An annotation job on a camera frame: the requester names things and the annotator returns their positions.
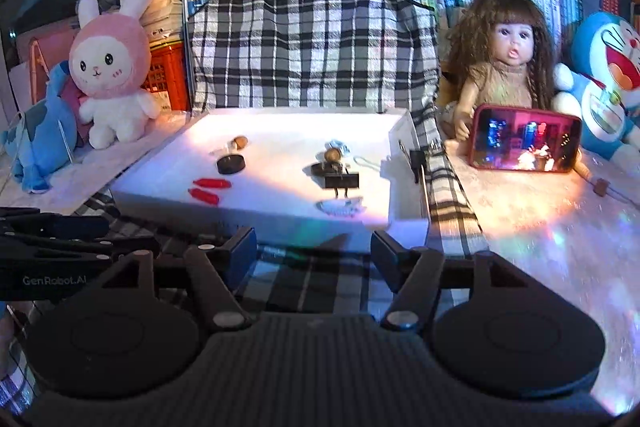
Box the clear plastic cup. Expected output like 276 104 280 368
317 197 364 217

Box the black round cap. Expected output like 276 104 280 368
216 154 246 176

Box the blue small toy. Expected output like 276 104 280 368
326 140 350 156

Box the brown walnut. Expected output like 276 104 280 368
230 135 248 150

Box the red hair clip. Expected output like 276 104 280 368
193 178 232 188
188 187 219 206

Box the blue plush toy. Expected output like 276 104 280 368
1 61 79 193

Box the white cardboard box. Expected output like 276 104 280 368
111 108 430 254

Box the black binder clip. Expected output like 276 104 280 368
322 166 360 197

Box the red case smartphone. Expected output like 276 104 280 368
469 104 582 173

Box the red plastic crate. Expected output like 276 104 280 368
142 41 191 112

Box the pink white bunny plush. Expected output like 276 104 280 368
68 0 160 150

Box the pink bag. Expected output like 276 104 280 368
28 28 79 104

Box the brown haired doll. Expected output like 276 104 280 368
442 0 554 142

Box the black white plaid cloth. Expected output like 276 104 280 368
0 0 492 413

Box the Doraemon plush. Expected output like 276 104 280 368
552 11 639 176

